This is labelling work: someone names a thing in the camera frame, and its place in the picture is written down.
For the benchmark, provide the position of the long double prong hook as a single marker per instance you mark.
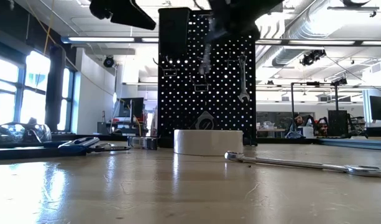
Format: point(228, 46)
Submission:
point(201, 90)

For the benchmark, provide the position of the black aluminium table frame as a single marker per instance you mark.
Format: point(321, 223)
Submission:
point(84, 137)

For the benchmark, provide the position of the black ceiling track light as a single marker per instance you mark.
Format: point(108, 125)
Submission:
point(313, 56)

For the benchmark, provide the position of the black building pillar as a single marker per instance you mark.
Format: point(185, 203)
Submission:
point(55, 87)

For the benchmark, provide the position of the black round ceiling fixture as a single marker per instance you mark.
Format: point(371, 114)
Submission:
point(108, 61)

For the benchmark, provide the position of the black perforated peg board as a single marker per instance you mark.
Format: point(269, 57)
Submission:
point(177, 102)

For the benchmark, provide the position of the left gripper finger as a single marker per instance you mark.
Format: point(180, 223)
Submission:
point(131, 15)

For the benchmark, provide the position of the silver wrench peg hook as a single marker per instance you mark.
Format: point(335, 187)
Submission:
point(231, 59)

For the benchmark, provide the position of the black metal stand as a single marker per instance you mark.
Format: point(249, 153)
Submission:
point(292, 99)

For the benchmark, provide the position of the black mesh box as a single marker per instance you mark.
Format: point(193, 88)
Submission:
point(338, 123)

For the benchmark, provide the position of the short silver peg hook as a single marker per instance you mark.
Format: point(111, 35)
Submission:
point(170, 75)
point(157, 63)

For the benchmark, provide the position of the long ceiling light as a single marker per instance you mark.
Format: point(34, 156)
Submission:
point(100, 39)

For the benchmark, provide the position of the white tape roll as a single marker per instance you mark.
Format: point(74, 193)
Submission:
point(209, 143)

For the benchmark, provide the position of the white bucket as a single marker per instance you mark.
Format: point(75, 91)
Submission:
point(309, 132)

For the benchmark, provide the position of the clear safety glasses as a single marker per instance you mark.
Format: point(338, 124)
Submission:
point(19, 132)

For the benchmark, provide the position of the person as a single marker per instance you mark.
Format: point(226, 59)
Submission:
point(298, 123)

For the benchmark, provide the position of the black computer monitor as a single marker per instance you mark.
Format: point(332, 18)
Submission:
point(379, 107)
point(131, 107)

